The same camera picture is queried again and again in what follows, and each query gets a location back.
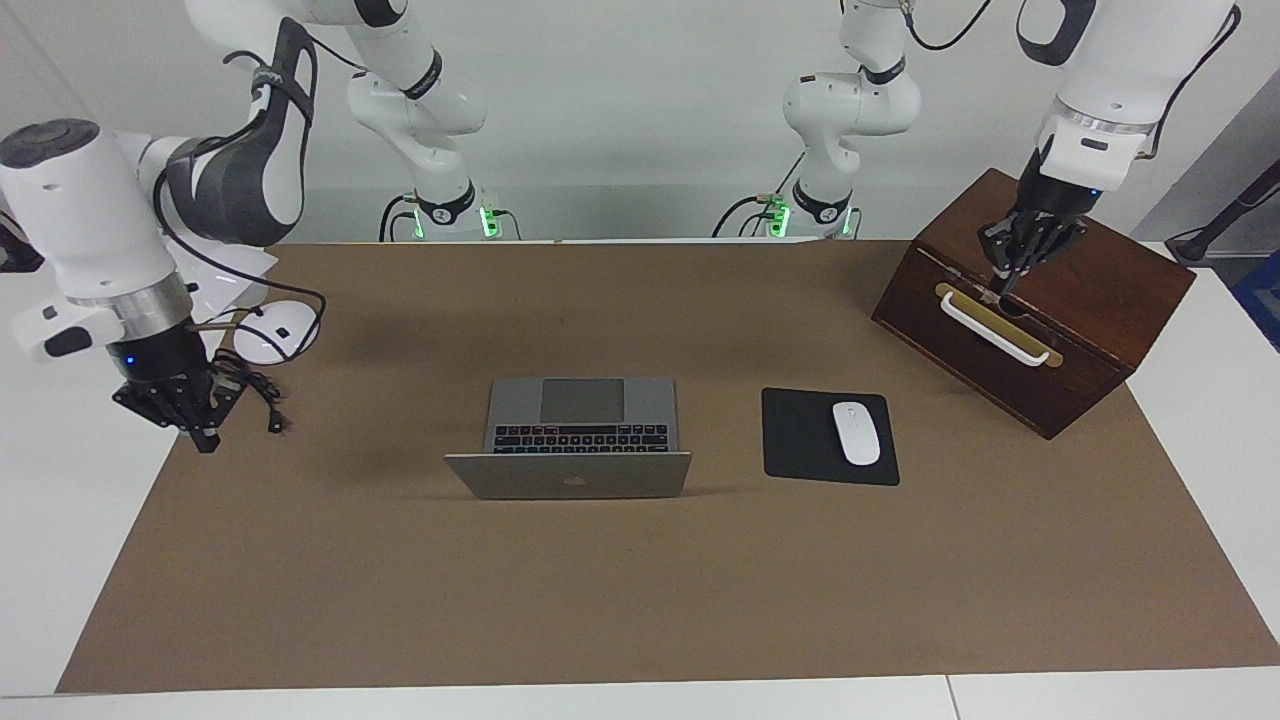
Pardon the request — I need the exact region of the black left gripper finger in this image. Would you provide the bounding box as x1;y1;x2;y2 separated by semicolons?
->
1012;222;1089;291
978;212;1026;301

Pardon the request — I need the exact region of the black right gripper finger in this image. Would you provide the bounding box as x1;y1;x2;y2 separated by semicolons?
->
112;385;219;454
200;362;246;426

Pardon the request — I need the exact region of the grey aluminium laptop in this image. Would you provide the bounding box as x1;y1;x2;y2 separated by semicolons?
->
443;377;693;501

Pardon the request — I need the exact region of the dark brown wooden box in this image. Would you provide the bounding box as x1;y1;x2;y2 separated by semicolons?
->
871;167;1197;441

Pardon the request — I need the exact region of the white desk lamp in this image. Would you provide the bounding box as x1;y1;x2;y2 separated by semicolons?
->
185;245;323;364

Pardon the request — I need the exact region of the black stand leg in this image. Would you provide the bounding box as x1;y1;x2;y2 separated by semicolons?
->
1165;160;1280;266

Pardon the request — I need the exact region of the black clamp object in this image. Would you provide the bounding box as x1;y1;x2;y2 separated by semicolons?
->
0;215;46;273

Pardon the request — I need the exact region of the blue crate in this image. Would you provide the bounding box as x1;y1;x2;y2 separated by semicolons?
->
1232;250;1280;351

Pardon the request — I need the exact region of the white computer mouse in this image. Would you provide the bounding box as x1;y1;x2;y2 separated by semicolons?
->
832;401;882;467

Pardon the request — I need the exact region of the black mouse pad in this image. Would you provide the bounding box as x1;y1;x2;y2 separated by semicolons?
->
761;387;901;487

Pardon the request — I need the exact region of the brown table mat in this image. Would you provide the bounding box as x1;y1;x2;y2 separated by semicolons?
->
55;240;1280;694

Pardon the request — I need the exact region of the black lamp cable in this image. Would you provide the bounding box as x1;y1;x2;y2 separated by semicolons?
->
215;340;291;436

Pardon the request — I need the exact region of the brass handle plate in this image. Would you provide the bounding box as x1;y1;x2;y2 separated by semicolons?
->
934;282;1064;369

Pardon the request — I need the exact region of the white box handle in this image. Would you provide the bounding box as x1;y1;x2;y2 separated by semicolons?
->
940;291;1051;367

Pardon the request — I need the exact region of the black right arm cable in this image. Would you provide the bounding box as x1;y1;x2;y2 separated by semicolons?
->
150;50;329;346

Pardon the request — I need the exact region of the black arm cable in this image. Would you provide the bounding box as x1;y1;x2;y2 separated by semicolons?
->
150;50;329;346
905;0;996;51

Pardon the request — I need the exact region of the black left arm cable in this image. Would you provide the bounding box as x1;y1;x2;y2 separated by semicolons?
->
905;0;996;51

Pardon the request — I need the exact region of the black right base cable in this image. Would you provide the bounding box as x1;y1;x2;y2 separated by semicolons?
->
378;195;419;243

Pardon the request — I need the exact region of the black base cable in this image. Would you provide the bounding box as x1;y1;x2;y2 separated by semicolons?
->
712;150;807;239
378;195;419;243

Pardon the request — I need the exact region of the black left base cable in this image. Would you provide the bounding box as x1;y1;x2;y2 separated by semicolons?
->
712;150;807;239

